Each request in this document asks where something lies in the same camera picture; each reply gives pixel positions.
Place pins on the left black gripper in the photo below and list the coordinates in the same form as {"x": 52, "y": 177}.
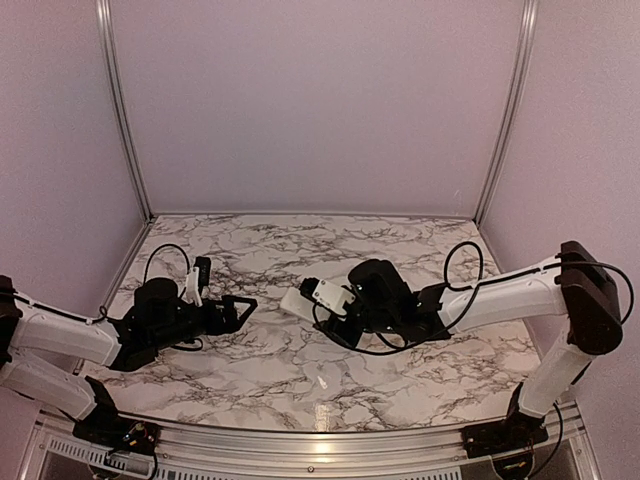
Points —
{"x": 230, "y": 323}

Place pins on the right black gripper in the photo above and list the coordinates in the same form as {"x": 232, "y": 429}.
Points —
{"x": 348, "y": 337}

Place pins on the white remote control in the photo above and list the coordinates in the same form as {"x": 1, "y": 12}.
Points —
{"x": 295, "y": 304}

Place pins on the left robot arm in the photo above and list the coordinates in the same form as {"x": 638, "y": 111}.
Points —
{"x": 159, "y": 318}

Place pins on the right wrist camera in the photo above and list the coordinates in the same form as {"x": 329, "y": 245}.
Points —
{"x": 332, "y": 297}

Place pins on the left aluminium frame post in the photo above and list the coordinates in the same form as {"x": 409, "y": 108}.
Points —
{"x": 108, "y": 44}

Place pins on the aluminium frame post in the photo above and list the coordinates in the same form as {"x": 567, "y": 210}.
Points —
{"x": 108, "y": 44}
{"x": 516, "y": 88}

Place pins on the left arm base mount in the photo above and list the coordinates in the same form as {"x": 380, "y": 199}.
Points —
{"x": 119, "y": 434}

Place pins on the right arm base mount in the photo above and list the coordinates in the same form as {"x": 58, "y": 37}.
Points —
{"x": 500, "y": 436}

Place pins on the front aluminium rail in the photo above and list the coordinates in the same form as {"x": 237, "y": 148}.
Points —
{"x": 186, "y": 451}

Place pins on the right aluminium frame post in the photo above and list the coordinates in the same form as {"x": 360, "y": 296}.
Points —
{"x": 516, "y": 88}

